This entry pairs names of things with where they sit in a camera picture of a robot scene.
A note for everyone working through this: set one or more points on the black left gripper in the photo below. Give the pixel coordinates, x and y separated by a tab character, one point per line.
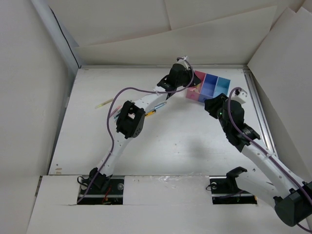
188	74

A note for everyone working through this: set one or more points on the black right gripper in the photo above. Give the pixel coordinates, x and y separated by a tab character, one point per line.
212	104

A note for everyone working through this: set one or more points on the blue utility knife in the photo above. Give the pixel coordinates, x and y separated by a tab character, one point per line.
157	107

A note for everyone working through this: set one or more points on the yellow utility knife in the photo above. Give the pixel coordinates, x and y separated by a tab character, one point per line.
150	113

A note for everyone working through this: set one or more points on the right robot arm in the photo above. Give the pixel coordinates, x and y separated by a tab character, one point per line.
288	194

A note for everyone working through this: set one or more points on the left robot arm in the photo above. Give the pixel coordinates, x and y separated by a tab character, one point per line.
131	118

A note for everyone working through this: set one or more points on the light blue drawer box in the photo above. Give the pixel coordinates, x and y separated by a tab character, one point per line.
222	86

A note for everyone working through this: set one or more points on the purple drawer box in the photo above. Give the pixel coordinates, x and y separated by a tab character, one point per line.
207	88

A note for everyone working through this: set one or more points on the pink purple highlighter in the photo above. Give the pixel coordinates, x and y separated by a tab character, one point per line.
115	110

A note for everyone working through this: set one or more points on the yellow highlighter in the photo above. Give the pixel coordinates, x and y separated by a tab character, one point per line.
104	103

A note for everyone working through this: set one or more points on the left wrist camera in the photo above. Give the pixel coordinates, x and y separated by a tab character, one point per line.
184	62

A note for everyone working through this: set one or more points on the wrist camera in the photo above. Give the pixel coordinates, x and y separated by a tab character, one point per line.
184	62
240	95

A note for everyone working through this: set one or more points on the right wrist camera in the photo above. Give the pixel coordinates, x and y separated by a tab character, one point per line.
240	95

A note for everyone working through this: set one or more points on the aluminium rail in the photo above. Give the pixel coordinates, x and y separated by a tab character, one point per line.
263	124

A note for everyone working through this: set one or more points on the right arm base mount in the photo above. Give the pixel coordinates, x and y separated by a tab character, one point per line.
224	189

